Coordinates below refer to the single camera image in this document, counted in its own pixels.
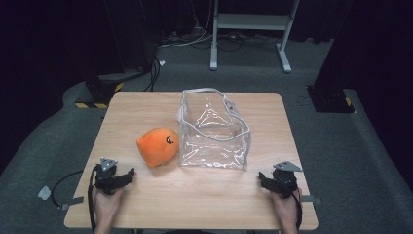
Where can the person's left hand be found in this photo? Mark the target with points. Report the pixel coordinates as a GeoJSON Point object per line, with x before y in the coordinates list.
{"type": "Point", "coordinates": [105, 204]}

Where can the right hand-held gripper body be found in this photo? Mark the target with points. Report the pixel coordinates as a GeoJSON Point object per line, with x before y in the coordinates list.
{"type": "Point", "coordinates": [285, 182]}

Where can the small white tag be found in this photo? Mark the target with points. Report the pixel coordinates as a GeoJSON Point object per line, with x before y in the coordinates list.
{"type": "Point", "coordinates": [162, 62]}

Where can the white metal stand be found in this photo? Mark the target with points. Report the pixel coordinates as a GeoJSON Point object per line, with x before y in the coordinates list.
{"type": "Point", "coordinates": [253, 21]}

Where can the person's right hand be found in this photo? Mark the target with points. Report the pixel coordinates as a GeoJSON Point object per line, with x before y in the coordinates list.
{"type": "Point", "coordinates": [287, 209]}

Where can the grey tape piece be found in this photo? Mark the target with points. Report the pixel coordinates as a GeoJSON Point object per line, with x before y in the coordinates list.
{"type": "Point", "coordinates": [45, 192]}

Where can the grey table bracket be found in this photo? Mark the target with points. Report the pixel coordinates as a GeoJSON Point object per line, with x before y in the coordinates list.
{"type": "Point", "coordinates": [72, 202]}
{"type": "Point", "coordinates": [311, 199]}

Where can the black stand base yellow striped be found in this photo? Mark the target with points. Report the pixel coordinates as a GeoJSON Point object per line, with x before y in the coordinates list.
{"type": "Point", "coordinates": [100, 92]}

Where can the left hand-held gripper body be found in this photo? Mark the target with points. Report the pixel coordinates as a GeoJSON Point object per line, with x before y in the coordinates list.
{"type": "Point", "coordinates": [105, 182]}

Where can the clear plastic bag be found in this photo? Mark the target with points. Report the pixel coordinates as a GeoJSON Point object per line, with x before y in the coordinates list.
{"type": "Point", "coordinates": [214, 152]}

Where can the orange plush toy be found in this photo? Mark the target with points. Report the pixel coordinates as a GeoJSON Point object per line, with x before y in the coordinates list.
{"type": "Point", "coordinates": [157, 148]}

